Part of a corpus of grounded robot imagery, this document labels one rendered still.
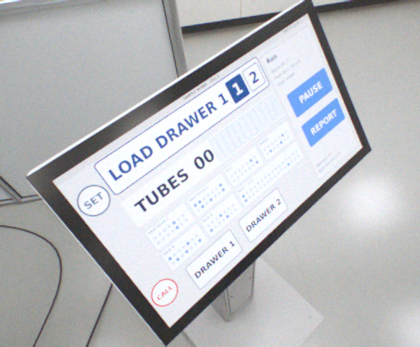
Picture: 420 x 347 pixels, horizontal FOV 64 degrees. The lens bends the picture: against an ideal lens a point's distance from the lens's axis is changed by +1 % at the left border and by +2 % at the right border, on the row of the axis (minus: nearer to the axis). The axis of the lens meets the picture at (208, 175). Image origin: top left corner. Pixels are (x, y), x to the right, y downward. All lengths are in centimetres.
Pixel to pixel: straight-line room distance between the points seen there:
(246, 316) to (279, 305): 14
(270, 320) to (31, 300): 107
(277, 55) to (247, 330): 114
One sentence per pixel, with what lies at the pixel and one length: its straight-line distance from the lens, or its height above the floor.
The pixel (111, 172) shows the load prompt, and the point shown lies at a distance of 45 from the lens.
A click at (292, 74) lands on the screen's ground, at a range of 60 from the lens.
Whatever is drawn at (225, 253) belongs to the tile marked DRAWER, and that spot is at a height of 100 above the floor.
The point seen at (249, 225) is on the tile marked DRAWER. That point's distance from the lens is 55.
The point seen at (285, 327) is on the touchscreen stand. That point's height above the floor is 3.
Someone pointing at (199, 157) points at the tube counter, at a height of 112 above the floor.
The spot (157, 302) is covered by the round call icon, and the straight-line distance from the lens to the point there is 52.
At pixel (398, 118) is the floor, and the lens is 226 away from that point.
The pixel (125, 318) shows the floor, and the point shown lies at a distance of 161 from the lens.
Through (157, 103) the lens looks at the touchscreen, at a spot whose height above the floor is 119.
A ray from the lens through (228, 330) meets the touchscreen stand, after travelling 148.
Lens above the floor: 150
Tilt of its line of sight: 55 degrees down
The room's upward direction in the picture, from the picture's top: 9 degrees counter-clockwise
